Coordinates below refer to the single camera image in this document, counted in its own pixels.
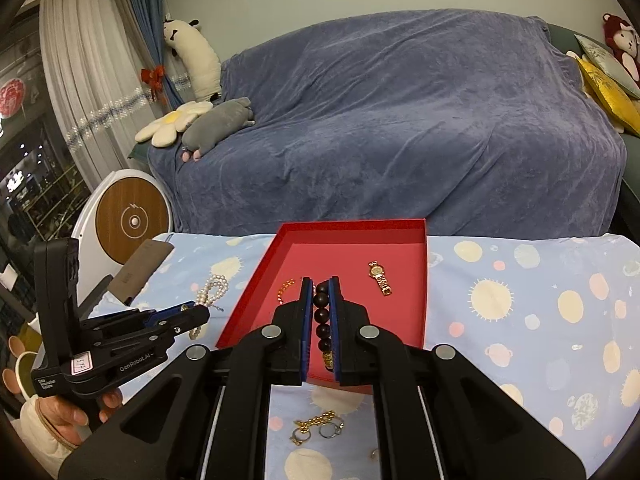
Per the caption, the white sheer curtain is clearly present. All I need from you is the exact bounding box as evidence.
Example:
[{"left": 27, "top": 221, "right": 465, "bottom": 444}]
[{"left": 39, "top": 0, "right": 153, "bottom": 192}]

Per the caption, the person's left hand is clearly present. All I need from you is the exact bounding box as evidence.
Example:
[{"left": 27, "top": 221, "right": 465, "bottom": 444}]
[{"left": 49, "top": 389, "right": 124, "bottom": 448}]

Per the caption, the grey plush toy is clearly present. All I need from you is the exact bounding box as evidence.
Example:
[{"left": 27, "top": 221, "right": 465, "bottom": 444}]
[{"left": 180, "top": 96, "right": 256, "bottom": 163}]

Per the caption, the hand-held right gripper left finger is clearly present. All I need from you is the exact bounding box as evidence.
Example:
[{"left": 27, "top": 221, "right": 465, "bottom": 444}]
[{"left": 57, "top": 276, "right": 314, "bottom": 480}]

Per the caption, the green sofa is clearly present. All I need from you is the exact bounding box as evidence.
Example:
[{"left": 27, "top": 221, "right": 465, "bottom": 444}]
[{"left": 542, "top": 20, "right": 640, "bottom": 241}]

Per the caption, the red curtain bow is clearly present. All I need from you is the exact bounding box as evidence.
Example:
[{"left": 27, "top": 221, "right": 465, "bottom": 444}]
[{"left": 140, "top": 64, "right": 167, "bottom": 104}]

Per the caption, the red jewelry box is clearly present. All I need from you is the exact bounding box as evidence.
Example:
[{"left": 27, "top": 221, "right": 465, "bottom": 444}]
[{"left": 215, "top": 217, "right": 431, "bottom": 396}]

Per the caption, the silver patterned cushion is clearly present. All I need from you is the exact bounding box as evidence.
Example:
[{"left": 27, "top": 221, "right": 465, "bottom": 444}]
[{"left": 573, "top": 33, "right": 640, "bottom": 101}]

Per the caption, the person's left forearm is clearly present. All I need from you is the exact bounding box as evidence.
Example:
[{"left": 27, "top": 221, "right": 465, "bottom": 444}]
[{"left": 9, "top": 394, "right": 73, "bottom": 480}]

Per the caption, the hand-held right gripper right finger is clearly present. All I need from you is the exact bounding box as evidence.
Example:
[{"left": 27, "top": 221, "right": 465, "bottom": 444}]
[{"left": 327, "top": 275, "right": 586, "bottom": 480}]

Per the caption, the red round window sticker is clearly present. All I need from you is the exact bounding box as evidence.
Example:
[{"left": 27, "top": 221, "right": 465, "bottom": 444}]
[{"left": 0, "top": 79, "right": 27, "bottom": 122}]

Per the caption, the beige round object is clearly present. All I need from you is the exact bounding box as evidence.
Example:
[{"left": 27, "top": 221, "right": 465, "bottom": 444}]
[{"left": 1, "top": 334, "right": 37, "bottom": 402}]

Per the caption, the white cow plush toy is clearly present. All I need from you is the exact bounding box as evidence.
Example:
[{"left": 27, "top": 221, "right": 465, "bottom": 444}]
[{"left": 162, "top": 13, "right": 224, "bottom": 104}]

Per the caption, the yellow cushion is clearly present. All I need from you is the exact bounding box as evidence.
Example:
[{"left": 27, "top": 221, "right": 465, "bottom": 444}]
[{"left": 575, "top": 55, "right": 640, "bottom": 137}]

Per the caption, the thin gold bead chain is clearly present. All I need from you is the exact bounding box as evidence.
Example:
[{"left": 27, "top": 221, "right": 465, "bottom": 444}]
[{"left": 292, "top": 410, "right": 337, "bottom": 431}]

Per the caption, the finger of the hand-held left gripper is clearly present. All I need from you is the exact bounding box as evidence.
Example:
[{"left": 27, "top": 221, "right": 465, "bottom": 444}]
[
  {"left": 82, "top": 301, "right": 197, "bottom": 337},
  {"left": 99, "top": 305, "right": 211, "bottom": 377}
]

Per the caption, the blue covered sofa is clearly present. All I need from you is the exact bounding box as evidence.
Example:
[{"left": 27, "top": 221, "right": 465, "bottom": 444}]
[{"left": 146, "top": 7, "right": 629, "bottom": 239}]

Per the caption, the blue dotted tablecloth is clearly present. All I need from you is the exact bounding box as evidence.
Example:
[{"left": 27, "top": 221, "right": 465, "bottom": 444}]
[{"left": 90, "top": 232, "right": 640, "bottom": 480}]

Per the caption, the gold wrist watch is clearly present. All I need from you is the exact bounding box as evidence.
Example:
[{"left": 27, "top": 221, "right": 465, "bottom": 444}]
[{"left": 368, "top": 260, "right": 394, "bottom": 297}]

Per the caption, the blue curtain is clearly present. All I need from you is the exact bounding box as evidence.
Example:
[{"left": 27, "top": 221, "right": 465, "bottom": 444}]
[{"left": 107, "top": 0, "right": 185, "bottom": 111}]

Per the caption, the white exercise machine wooden disc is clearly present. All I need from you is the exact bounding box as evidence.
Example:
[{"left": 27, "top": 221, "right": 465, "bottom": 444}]
[{"left": 71, "top": 168, "right": 174, "bottom": 273}]

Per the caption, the gold link bracelet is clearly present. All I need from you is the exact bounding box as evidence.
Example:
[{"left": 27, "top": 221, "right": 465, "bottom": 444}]
[{"left": 276, "top": 279, "right": 302, "bottom": 306}]

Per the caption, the dark wooden bead bracelet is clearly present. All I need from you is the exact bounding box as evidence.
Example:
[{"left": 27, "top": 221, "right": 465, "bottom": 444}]
[{"left": 312, "top": 280, "right": 337, "bottom": 373}]

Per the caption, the red monkey plush toy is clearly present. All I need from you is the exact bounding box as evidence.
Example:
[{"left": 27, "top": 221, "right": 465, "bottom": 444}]
[{"left": 601, "top": 12, "right": 640, "bottom": 82}]

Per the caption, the white pearl bracelet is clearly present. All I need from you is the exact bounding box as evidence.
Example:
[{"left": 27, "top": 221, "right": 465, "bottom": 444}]
[{"left": 189, "top": 273, "right": 230, "bottom": 341}]

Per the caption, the white flower cushion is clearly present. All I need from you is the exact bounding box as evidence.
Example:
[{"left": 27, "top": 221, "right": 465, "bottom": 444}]
[{"left": 135, "top": 100, "right": 215, "bottom": 149}]

